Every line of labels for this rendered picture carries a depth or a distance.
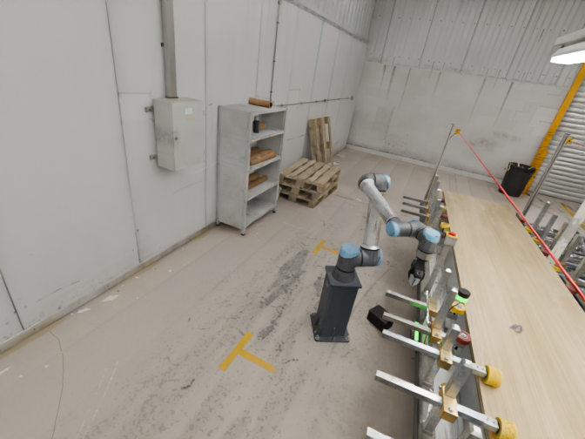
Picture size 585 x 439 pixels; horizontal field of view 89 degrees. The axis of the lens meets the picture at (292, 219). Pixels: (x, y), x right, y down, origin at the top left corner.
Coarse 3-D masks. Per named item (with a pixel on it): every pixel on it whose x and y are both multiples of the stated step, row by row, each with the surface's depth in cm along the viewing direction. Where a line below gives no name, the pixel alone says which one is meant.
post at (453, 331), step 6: (450, 330) 136; (456, 330) 134; (450, 336) 136; (456, 336) 135; (444, 342) 139; (450, 342) 138; (444, 348) 140; (450, 348) 139; (432, 366) 147; (426, 372) 153; (432, 372) 148; (426, 378) 151; (432, 378) 149
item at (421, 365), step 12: (420, 204) 386; (420, 288) 224; (420, 300) 212; (420, 312) 201; (420, 324) 190; (420, 336) 181; (420, 360) 166; (432, 360) 167; (420, 372) 159; (420, 384) 152; (432, 384) 151; (420, 408) 141; (432, 408) 142; (420, 420) 136; (420, 432) 131
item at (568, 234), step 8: (576, 32) 175; (584, 32) 166; (560, 40) 195; (568, 40) 182; (576, 40) 188; (584, 40) 178; (584, 200) 228; (584, 208) 227; (576, 216) 232; (584, 216) 229; (576, 224) 233; (568, 232) 237; (560, 240) 243; (568, 240) 239; (560, 248) 244
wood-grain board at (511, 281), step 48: (480, 240) 264; (528, 240) 278; (480, 288) 199; (528, 288) 207; (480, 336) 160; (528, 336) 165; (576, 336) 170; (480, 384) 134; (528, 384) 137; (576, 384) 141; (528, 432) 117; (576, 432) 120
